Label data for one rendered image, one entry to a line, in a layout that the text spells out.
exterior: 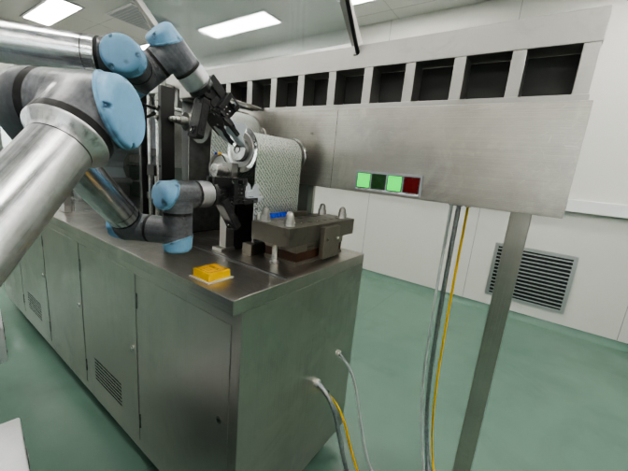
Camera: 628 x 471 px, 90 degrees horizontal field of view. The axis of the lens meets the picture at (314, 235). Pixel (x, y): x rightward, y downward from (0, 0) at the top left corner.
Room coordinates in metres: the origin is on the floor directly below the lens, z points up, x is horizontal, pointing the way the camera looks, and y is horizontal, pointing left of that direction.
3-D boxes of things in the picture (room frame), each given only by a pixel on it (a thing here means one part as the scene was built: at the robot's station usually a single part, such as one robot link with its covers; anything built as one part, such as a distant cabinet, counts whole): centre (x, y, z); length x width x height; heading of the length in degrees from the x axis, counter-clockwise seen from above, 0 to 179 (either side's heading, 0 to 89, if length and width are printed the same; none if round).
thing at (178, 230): (0.83, 0.39, 1.01); 0.11 x 0.08 x 0.11; 87
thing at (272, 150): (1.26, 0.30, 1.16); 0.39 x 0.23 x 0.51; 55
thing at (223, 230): (1.07, 0.32, 1.05); 0.06 x 0.05 x 0.31; 145
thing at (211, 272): (0.80, 0.27, 0.91); 0.07 x 0.07 x 0.02; 55
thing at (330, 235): (1.08, -0.06, 0.96); 0.10 x 0.03 x 0.11; 145
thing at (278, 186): (1.15, 0.15, 1.12); 0.23 x 0.01 x 0.18; 145
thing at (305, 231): (1.12, 0.03, 1.00); 0.40 x 0.16 x 0.06; 145
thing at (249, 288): (1.65, 1.02, 0.88); 2.52 x 0.66 x 0.04; 55
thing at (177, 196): (0.83, 0.37, 1.11); 0.11 x 0.08 x 0.09; 145
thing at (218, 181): (0.96, 0.28, 1.12); 0.12 x 0.08 x 0.09; 145
